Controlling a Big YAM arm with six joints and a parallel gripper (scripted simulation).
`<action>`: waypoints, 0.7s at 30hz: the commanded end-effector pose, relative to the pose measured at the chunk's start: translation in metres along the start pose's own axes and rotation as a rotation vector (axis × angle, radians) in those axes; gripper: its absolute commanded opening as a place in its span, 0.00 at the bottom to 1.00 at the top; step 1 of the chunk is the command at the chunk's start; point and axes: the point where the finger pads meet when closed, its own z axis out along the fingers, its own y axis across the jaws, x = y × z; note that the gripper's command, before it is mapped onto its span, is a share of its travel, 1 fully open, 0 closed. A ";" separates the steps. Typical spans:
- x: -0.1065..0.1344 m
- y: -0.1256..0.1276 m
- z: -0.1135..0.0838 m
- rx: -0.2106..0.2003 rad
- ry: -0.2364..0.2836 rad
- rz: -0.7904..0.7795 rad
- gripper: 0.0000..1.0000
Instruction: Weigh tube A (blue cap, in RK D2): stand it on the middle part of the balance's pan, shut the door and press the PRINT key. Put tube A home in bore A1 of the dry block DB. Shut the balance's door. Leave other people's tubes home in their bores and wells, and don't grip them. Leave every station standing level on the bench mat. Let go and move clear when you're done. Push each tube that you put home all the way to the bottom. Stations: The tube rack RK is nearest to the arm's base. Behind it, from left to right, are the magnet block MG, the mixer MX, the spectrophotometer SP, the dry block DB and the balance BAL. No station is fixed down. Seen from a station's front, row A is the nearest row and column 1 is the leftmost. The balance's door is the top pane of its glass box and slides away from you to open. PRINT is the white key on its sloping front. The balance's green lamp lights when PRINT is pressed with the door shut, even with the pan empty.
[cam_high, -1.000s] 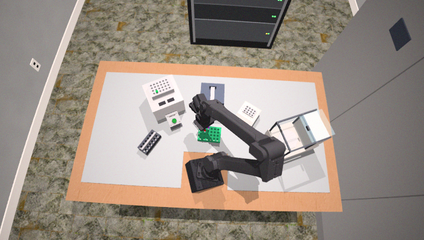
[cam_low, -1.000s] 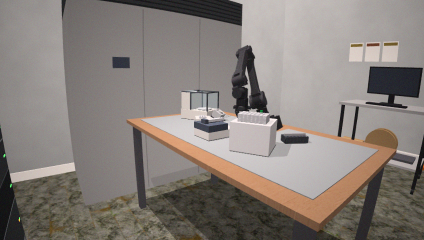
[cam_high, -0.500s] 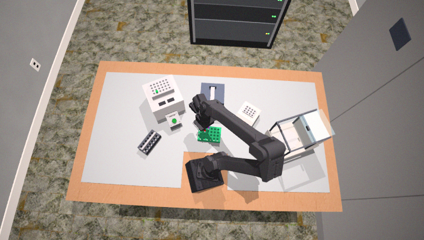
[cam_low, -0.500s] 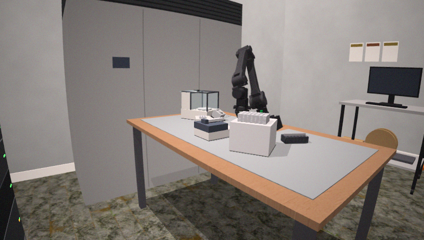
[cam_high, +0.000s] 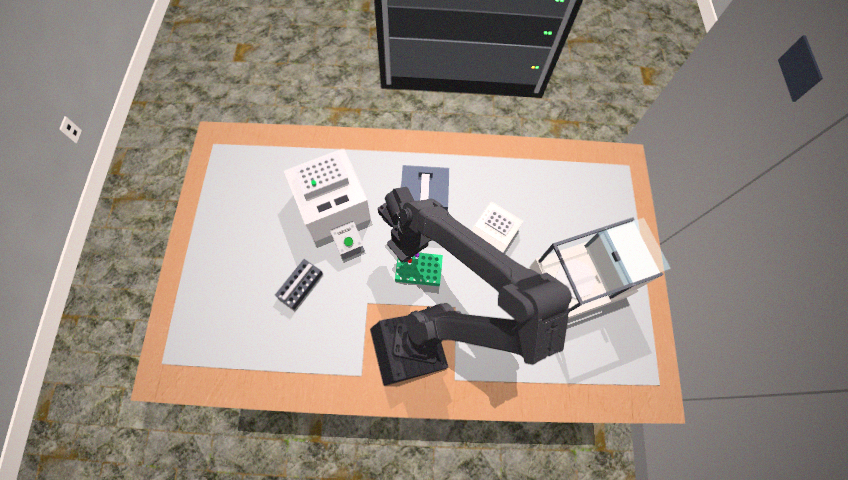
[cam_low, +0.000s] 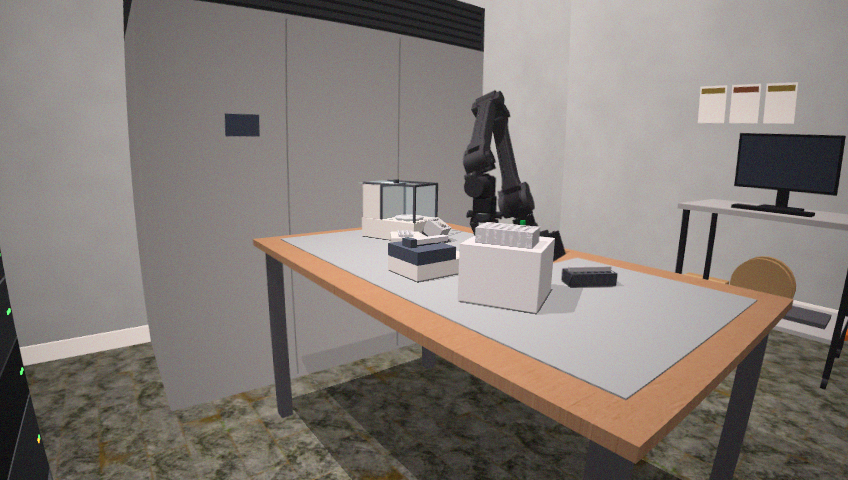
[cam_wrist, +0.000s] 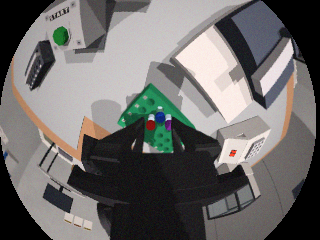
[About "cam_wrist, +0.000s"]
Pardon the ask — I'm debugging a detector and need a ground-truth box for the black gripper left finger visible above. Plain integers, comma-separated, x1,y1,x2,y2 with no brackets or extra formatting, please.
94,117,145,152

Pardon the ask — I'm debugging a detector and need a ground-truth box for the green tube rack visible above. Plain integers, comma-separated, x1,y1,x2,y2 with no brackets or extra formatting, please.
117,83,196,153

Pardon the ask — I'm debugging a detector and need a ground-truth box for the white block with grey holes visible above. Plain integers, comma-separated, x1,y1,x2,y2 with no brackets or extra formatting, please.
216,116,271,164

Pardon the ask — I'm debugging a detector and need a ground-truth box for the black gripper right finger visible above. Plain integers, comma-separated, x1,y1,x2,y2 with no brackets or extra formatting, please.
171,117,222,162

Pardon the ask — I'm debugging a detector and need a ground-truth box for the light grey bench mat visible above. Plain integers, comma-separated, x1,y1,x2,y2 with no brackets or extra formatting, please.
13,0,287,166

